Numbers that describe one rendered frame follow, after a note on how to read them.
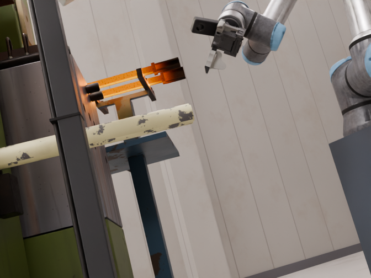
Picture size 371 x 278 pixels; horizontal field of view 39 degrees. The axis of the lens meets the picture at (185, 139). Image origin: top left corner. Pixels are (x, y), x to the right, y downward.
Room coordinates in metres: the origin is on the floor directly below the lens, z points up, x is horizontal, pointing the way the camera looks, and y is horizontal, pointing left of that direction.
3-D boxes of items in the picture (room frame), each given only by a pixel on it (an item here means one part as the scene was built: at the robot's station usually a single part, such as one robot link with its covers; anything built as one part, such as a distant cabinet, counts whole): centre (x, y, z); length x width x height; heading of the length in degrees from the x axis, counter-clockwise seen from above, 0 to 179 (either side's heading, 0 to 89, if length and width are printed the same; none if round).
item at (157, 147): (1.98, 0.20, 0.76); 0.40 x 0.30 x 0.02; 177
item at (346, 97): (1.88, -0.65, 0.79); 0.17 x 0.15 x 0.18; 11
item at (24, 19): (1.74, 0.46, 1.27); 0.09 x 0.02 x 0.17; 4
